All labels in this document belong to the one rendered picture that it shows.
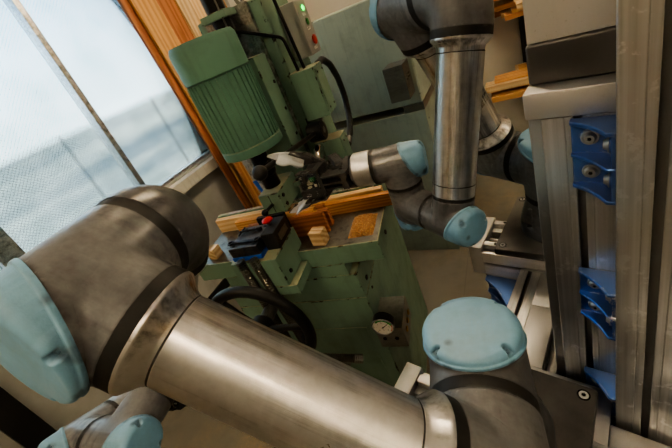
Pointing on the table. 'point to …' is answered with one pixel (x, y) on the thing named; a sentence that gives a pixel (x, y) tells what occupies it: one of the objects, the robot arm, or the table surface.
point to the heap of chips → (363, 225)
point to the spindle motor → (226, 94)
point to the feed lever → (317, 131)
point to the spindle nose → (268, 171)
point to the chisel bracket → (281, 195)
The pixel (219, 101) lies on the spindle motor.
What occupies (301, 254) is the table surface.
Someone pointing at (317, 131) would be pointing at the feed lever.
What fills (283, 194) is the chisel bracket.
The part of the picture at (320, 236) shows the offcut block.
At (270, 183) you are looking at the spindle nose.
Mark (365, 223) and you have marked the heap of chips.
